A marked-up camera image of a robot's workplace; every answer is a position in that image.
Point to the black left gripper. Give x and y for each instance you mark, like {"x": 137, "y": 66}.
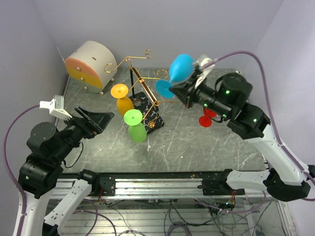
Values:
{"x": 95, "y": 122}

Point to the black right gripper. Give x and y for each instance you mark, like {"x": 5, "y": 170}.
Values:
{"x": 186, "y": 92}

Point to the blue plastic wine glass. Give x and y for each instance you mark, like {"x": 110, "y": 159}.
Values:
{"x": 179, "y": 70}

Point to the red plastic wine glass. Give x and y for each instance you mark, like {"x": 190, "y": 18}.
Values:
{"x": 206, "y": 119}

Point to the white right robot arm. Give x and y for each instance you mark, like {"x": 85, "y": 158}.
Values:
{"x": 286, "y": 180}

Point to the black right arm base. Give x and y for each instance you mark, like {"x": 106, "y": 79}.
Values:
{"x": 214, "y": 183}

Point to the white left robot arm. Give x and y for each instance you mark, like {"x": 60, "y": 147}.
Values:
{"x": 39, "y": 174}

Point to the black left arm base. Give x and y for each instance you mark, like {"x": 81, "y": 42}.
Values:
{"x": 101, "y": 184}

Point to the orange plastic wine glass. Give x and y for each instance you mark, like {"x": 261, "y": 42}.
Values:
{"x": 124, "y": 103}

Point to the green plastic wine glass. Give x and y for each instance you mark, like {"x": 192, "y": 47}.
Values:
{"x": 136, "y": 129}

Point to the round pastel drawer box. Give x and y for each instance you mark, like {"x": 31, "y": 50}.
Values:
{"x": 90, "y": 66}

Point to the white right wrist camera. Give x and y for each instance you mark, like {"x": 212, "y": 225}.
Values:
{"x": 204, "y": 66}

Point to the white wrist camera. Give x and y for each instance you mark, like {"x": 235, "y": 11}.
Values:
{"x": 204, "y": 66}
{"x": 56, "y": 107}

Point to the gold wire glass rack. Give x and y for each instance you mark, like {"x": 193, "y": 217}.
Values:
{"x": 141, "y": 95}

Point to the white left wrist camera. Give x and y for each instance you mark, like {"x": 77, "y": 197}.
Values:
{"x": 56, "y": 107}

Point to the aluminium frame rail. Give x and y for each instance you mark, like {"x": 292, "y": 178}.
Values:
{"x": 141, "y": 189}

